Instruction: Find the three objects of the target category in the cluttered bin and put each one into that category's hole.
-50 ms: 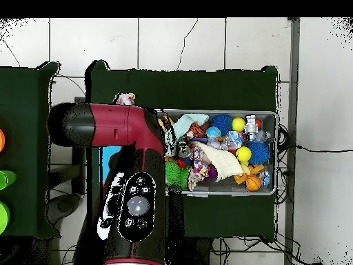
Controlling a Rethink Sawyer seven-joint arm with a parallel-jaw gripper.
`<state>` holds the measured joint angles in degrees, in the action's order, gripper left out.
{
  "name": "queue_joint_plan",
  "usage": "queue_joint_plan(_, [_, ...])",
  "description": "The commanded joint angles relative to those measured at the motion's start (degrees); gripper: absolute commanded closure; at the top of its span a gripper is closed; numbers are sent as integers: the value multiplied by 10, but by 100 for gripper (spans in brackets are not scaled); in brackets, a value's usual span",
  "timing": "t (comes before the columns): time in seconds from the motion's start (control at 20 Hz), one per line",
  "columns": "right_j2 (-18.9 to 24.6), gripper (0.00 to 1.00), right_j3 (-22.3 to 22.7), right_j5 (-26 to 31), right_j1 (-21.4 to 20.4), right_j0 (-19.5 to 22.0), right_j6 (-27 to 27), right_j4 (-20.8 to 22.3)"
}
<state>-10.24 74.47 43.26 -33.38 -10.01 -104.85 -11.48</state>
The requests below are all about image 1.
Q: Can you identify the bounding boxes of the wooden box with three holes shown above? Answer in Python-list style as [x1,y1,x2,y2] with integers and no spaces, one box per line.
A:
[101,145,123,184]

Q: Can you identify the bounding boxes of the clear mesh bin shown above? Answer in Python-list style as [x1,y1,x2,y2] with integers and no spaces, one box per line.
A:
[155,109,278,196]

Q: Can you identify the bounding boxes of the mint green cloth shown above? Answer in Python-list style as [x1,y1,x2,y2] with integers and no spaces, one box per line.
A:
[172,113,210,143]

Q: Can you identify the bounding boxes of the green spiky rubber ball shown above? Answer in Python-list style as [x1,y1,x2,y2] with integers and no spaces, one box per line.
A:
[165,161,191,190]

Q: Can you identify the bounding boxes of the blue globe ball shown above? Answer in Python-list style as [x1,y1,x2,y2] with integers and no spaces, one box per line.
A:
[205,126,222,141]

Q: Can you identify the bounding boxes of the cream ribbed cloth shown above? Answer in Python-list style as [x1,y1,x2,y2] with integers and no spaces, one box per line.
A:
[196,141,245,181]

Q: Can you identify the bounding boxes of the blue spiky rubber ball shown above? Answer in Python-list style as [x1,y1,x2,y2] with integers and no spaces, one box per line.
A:
[210,114,233,137]

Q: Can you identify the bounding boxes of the yellow foam ball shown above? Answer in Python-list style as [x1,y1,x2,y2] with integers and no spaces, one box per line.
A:
[235,146,252,163]

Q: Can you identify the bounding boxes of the white toy robot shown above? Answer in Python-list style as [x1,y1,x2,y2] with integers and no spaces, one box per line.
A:
[243,114,261,141]

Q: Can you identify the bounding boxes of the orange toy basketball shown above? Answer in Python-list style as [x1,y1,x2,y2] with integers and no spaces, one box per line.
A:
[245,175,262,192]

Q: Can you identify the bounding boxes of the grey rounded object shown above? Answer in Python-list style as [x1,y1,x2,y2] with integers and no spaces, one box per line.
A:
[45,193,81,225]

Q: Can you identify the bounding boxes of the dark green side table cloth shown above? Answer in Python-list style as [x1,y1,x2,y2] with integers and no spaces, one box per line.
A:
[0,61,61,239]

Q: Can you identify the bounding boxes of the green plastic cup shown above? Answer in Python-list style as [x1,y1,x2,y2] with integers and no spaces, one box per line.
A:
[0,170,17,191]

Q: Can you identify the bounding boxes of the green round plastic object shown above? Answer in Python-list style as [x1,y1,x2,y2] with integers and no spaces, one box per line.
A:
[0,201,11,235]

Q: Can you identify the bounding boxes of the long black floor cable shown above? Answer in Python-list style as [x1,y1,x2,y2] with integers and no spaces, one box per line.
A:
[286,144,353,153]

